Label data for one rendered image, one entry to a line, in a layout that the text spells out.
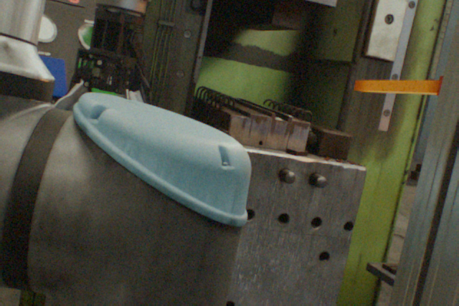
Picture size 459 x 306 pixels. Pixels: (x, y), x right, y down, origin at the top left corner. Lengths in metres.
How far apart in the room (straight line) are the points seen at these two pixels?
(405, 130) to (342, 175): 0.37
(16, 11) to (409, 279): 0.27
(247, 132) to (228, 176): 0.98
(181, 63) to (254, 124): 0.24
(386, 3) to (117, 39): 0.90
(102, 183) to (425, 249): 0.18
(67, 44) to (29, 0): 0.71
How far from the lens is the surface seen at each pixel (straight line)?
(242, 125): 1.29
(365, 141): 1.59
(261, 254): 1.32
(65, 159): 0.32
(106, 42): 0.83
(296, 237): 1.34
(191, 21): 1.39
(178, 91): 1.39
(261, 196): 1.28
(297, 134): 1.34
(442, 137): 0.20
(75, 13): 1.11
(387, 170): 1.65
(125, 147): 0.30
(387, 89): 1.17
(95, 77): 0.84
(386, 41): 1.56
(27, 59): 0.36
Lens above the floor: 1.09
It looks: 7 degrees down
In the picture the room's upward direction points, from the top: 11 degrees clockwise
